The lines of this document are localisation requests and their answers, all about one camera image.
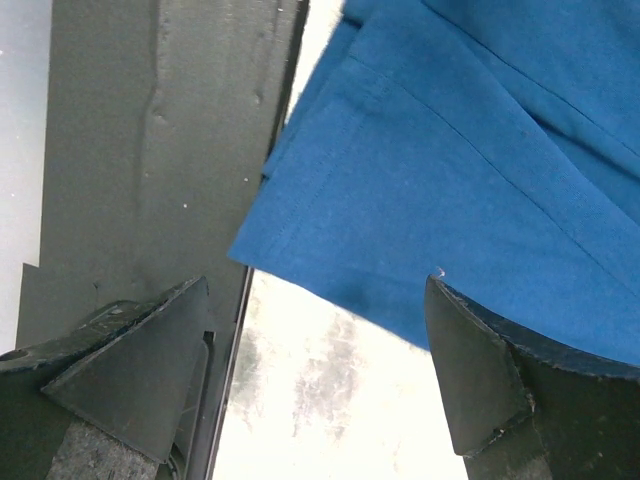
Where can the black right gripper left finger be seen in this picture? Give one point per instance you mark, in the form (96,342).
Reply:
(105,400)

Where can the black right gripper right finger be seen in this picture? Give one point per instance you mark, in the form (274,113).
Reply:
(520,405)

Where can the blue printed t-shirt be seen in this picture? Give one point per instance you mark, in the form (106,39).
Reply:
(493,145)

